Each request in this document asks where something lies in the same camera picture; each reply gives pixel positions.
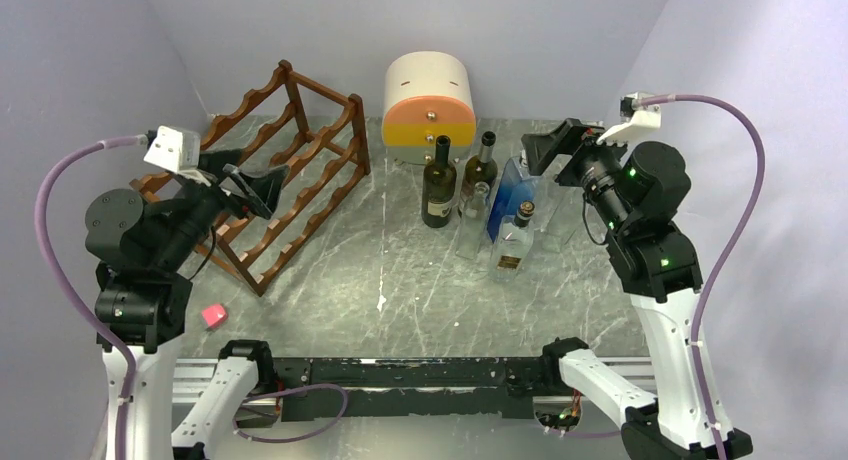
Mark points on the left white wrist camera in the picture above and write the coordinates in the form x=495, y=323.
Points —
x=177, y=150

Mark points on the blue glass bottle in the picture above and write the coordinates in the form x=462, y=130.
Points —
x=517, y=185

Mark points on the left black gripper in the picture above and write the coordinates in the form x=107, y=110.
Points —
x=259, y=193

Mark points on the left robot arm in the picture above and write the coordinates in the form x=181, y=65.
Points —
x=141, y=306

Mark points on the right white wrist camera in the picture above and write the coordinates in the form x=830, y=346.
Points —
x=637, y=120

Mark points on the clear bottle black gold cap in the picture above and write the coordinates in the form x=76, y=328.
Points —
x=513, y=243

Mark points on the black base frame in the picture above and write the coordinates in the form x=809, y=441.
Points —
x=511, y=387

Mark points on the dark green labelled wine bottle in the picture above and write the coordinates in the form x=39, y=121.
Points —
x=439, y=186

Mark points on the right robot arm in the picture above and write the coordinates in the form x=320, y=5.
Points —
x=636, y=192

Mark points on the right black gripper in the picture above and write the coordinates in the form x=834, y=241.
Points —
x=541, y=147

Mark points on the pink cube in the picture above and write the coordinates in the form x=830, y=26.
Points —
x=214, y=316

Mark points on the small clear glass bottle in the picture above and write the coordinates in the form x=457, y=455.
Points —
x=473, y=221

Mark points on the olive green wine bottle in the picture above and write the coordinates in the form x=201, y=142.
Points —
x=479, y=168

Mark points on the cream orange yellow drawer cabinet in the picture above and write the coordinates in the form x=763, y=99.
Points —
x=426, y=95

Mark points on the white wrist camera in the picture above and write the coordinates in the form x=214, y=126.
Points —
x=177, y=150
x=637, y=120

